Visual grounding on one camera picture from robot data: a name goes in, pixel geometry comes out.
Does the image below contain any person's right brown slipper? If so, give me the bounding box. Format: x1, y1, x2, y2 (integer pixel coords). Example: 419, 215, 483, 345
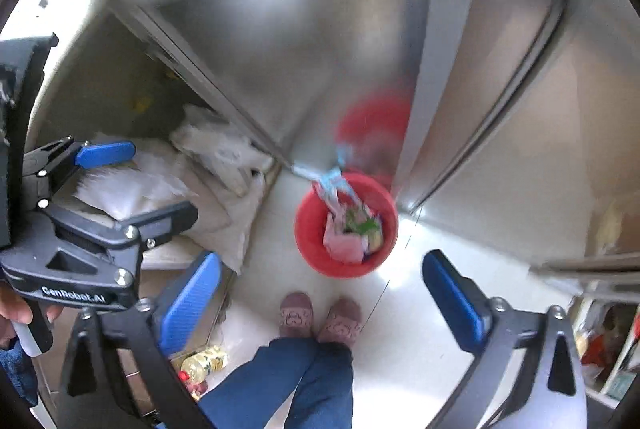
317, 298, 363, 344

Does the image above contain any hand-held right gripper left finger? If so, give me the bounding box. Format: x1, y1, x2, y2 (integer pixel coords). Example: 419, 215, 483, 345
59, 251, 223, 429

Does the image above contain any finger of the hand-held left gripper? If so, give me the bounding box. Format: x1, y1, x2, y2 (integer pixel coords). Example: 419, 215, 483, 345
22, 136, 137, 207
37, 200, 200, 255

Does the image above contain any person's brown slipper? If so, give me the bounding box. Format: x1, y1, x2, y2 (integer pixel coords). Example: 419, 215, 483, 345
278, 291, 315, 339
317, 298, 363, 344

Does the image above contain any yellow oil bottle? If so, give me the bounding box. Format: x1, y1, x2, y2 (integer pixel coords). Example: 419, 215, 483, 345
179, 344, 229, 385

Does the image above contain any crinkled white plastic bag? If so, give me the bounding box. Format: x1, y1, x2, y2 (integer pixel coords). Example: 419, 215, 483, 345
170, 104, 275, 197

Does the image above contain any green wrapper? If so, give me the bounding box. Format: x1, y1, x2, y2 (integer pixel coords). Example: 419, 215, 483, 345
347, 206, 379, 233

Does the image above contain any person's left forearm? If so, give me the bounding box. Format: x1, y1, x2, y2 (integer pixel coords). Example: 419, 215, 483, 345
0, 340, 40, 409

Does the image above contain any person's left leg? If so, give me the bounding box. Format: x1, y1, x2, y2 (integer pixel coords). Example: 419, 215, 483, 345
197, 336, 316, 429

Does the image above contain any person's left brown slipper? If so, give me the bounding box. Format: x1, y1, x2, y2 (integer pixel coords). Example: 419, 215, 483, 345
278, 291, 315, 339

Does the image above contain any person's left hand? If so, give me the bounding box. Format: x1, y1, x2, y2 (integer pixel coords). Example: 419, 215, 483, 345
0, 283, 36, 351

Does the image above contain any red plastic bin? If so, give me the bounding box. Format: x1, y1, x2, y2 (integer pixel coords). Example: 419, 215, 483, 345
294, 173, 399, 279

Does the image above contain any light blue plastic wrapper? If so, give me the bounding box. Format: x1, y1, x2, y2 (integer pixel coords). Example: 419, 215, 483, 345
290, 144, 373, 217

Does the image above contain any large white sack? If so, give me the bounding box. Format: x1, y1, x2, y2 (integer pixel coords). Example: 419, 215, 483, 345
75, 136, 268, 277

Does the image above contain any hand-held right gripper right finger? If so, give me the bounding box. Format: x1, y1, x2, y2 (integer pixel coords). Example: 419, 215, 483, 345
422, 250, 588, 429

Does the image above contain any person's right leg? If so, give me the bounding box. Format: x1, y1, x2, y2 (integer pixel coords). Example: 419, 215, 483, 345
295, 344, 355, 429

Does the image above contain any pink plastic packet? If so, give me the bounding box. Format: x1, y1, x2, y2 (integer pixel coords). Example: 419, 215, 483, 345
324, 204, 368, 265

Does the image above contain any person's leg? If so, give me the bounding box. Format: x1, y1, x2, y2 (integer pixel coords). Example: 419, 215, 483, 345
295, 344, 355, 429
197, 336, 316, 429

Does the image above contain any steel cabinet door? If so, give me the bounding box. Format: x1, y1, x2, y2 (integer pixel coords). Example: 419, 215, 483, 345
95, 0, 436, 190
400, 0, 640, 270

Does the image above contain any red cap bottle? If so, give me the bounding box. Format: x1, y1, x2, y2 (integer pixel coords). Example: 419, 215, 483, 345
177, 370, 208, 402

